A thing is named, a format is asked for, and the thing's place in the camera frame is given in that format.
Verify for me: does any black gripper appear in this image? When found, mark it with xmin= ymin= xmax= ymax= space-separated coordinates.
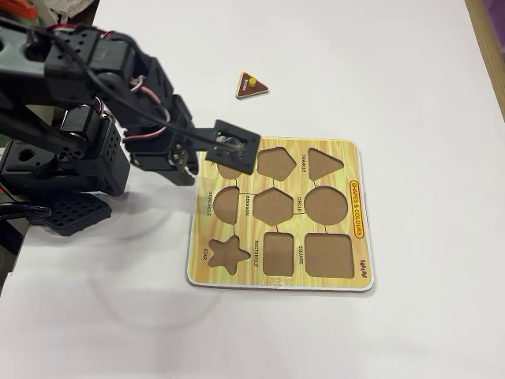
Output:
xmin=125 ymin=93 xmax=200 ymax=187

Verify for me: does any brown triangle piece yellow pin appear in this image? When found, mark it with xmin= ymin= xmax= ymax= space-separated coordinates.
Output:
xmin=235 ymin=70 xmax=270 ymax=100

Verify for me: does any wooden shape puzzle board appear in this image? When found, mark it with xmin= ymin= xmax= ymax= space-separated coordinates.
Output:
xmin=185 ymin=136 xmax=376 ymax=294

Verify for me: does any orange object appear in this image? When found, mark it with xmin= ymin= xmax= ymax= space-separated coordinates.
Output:
xmin=11 ymin=0 xmax=39 ymax=19

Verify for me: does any glossy black table clamp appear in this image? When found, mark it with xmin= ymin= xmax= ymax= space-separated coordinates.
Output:
xmin=0 ymin=201 xmax=52 ymax=226

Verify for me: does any white plastic bag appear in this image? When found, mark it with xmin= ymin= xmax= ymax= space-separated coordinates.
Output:
xmin=37 ymin=0 xmax=98 ymax=23

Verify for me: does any black camera cable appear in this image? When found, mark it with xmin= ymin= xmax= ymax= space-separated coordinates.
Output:
xmin=23 ymin=27 xmax=241 ymax=153

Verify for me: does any black square wrist camera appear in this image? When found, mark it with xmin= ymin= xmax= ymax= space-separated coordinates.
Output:
xmin=204 ymin=118 xmax=262 ymax=176

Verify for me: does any red white servo wire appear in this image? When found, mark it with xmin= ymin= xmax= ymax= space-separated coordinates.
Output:
xmin=122 ymin=74 xmax=174 ymax=146

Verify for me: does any black grid base plate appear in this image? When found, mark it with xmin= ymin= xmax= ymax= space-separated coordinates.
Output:
xmin=39 ymin=192 xmax=114 ymax=238

